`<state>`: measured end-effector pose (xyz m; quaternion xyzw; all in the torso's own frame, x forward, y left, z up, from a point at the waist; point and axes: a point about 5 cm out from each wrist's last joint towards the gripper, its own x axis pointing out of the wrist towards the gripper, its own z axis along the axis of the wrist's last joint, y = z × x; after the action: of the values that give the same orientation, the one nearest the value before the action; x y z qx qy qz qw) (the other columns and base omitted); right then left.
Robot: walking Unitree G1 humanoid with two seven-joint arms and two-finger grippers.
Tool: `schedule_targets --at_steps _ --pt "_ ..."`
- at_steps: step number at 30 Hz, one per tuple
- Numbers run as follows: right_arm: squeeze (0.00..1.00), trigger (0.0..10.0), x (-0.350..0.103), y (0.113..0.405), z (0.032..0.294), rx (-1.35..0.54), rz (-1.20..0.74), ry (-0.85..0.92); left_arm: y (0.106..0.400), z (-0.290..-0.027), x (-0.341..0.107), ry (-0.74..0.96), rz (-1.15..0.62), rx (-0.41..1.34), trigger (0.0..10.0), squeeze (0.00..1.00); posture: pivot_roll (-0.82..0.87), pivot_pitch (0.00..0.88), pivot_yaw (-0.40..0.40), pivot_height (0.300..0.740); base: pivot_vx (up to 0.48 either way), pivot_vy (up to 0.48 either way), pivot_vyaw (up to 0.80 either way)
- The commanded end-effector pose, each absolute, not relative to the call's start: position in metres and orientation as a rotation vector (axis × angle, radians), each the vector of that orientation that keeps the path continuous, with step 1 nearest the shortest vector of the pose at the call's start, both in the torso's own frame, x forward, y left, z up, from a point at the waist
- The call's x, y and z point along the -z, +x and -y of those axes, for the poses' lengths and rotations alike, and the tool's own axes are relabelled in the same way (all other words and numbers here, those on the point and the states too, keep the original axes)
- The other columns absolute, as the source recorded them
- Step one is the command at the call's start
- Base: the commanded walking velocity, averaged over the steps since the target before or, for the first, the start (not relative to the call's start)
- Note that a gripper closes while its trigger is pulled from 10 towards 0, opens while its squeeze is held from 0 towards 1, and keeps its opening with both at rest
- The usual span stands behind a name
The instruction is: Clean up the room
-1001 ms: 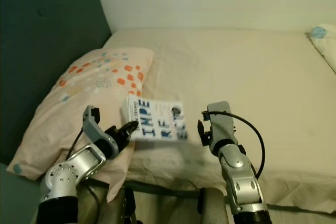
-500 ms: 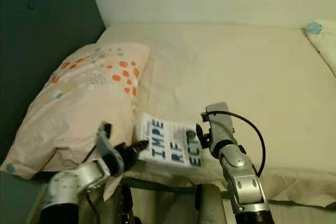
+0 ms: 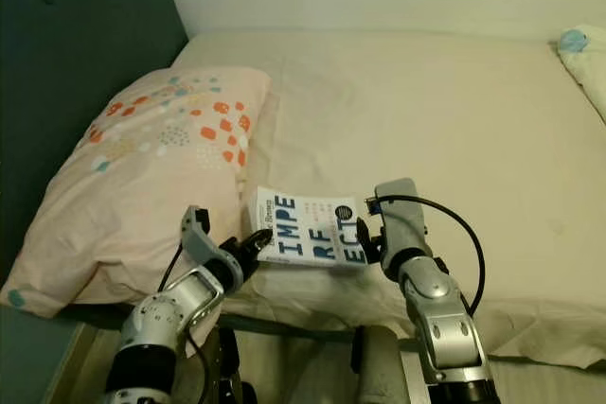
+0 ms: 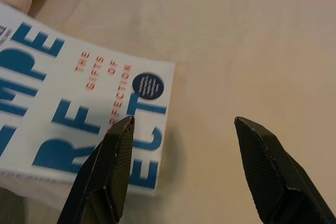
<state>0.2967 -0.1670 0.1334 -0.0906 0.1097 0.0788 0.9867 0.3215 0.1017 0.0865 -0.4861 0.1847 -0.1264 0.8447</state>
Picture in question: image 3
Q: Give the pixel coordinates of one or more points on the grey robot left leg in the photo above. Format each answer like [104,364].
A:
[222,376]

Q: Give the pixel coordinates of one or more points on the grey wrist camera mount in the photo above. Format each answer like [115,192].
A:
[204,238]
[405,215]

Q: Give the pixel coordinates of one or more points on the white book blue letters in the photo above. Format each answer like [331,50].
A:
[308,229]

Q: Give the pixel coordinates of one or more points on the cream cartoon print blanket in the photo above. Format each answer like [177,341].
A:
[585,63]

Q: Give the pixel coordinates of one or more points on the dark teal upholstered headboard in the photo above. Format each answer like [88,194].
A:
[76,44]

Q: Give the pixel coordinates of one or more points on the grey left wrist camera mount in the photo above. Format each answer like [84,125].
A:
[204,238]

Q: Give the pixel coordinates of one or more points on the pink dotted pillow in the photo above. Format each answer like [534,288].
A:
[142,196]

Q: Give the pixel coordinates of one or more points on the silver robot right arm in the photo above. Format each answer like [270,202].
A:
[445,328]

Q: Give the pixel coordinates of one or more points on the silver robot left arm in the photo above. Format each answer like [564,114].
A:
[170,328]

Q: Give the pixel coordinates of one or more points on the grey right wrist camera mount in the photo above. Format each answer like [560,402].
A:
[405,215]

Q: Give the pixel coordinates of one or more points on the cream sheeted mattress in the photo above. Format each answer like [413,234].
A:
[436,111]

